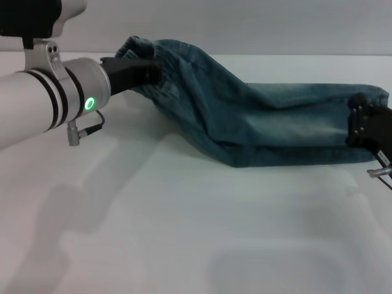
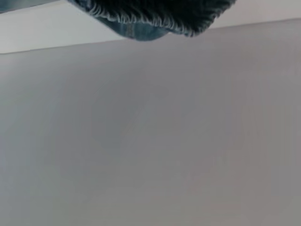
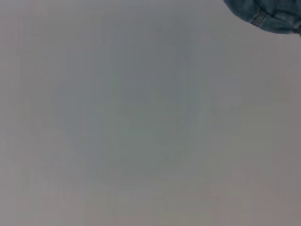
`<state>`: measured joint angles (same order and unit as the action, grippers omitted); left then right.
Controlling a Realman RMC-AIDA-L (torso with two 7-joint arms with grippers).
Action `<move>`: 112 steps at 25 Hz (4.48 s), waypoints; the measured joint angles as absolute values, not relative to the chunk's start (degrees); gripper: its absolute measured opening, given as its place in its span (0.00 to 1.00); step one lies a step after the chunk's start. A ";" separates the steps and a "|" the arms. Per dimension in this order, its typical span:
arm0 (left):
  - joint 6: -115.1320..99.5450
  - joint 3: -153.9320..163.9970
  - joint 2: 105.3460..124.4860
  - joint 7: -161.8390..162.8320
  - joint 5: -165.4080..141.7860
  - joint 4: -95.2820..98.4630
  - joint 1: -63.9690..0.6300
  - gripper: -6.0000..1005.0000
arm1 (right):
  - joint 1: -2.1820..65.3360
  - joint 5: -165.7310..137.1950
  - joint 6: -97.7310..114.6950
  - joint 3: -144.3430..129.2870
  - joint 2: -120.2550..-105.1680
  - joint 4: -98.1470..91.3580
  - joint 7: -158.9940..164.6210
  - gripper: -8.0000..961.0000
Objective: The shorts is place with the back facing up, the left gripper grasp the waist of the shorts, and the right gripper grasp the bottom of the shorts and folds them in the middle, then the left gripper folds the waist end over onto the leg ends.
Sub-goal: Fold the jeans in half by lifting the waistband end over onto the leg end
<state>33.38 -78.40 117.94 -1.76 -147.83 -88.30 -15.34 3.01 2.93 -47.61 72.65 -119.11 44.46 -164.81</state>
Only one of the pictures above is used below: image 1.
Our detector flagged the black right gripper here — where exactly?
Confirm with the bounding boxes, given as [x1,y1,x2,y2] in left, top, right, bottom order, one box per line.
[345,94,392,168]

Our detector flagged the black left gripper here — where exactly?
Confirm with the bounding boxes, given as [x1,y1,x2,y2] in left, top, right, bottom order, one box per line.
[100,56,163,97]

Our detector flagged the blue denim shorts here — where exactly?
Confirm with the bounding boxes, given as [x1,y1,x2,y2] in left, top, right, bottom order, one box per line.
[115,35,387,168]

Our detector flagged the silver cable connector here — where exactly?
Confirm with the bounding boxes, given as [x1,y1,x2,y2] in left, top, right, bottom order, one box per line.
[67,109,105,148]
[367,167,392,191]

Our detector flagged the silver black wrist camera box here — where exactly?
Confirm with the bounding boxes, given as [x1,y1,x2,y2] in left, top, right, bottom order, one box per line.
[0,0,88,81]

